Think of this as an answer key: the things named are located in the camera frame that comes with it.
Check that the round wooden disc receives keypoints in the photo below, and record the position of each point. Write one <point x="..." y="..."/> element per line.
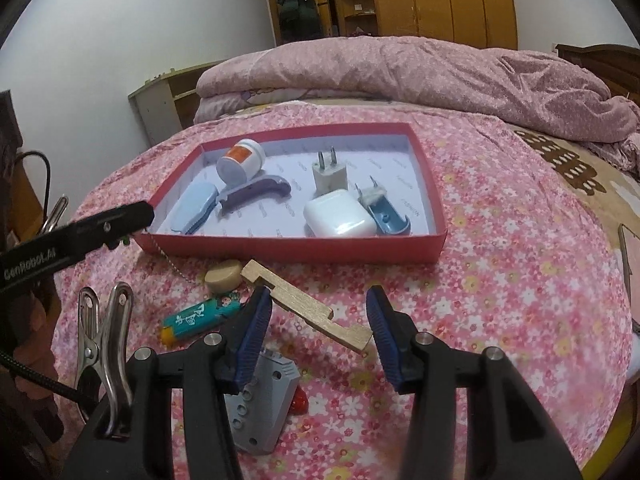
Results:
<point x="224" y="277"/>

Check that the light blue flat case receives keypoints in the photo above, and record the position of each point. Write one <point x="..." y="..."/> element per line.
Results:
<point x="194" y="207"/>

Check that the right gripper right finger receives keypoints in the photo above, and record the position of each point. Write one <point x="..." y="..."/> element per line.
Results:
<point x="420" y="365"/>

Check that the white orange pill bottle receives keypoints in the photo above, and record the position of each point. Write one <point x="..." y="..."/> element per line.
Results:
<point x="241" y="162"/>

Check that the wooden notched block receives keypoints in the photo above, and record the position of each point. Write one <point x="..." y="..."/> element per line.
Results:
<point x="315" y="314"/>

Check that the silver metal spring clamp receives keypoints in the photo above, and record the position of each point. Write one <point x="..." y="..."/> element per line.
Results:
<point x="101" y="357"/>

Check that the white plug charger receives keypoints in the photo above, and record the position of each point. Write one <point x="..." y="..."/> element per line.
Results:
<point x="329" y="174"/>

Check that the dark wooden headboard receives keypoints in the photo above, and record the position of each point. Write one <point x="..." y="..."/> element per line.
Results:
<point x="618" y="66"/>

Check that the small red toy piece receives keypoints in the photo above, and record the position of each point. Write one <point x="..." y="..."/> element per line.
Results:
<point x="299" y="404"/>

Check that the wooden wardrobe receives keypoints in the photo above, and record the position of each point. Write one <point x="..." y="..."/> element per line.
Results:
<point x="425" y="0"/>

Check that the red shallow cardboard box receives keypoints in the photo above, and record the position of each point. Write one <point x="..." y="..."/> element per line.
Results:
<point x="384" y="156"/>

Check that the white earbuds case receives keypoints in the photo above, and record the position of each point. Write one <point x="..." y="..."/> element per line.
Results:
<point x="338" y="214"/>

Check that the pink phone case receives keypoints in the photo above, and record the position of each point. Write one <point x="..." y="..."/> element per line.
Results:
<point x="630" y="250"/>

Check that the pink crumpled quilt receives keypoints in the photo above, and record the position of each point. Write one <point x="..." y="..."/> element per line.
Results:
<point x="530" y="89"/>

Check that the pink floral bed sheet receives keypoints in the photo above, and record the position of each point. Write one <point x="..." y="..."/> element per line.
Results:
<point x="526" y="267"/>

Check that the dark hanging jacket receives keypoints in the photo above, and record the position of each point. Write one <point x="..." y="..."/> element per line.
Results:
<point x="299" y="20"/>

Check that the blue white plug adapter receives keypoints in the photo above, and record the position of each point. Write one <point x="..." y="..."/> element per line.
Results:
<point x="386" y="217"/>

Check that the grey plastic building plate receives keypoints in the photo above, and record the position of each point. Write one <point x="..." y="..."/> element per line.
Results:
<point x="257" y="414"/>

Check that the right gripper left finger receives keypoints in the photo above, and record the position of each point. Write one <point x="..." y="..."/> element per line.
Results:
<point x="221" y="364"/>

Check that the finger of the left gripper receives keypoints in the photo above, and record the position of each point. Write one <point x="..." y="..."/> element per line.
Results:
<point x="61" y="248"/>

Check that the grey wooden side shelf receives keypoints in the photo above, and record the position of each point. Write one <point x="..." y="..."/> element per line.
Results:
<point x="167" y="103"/>

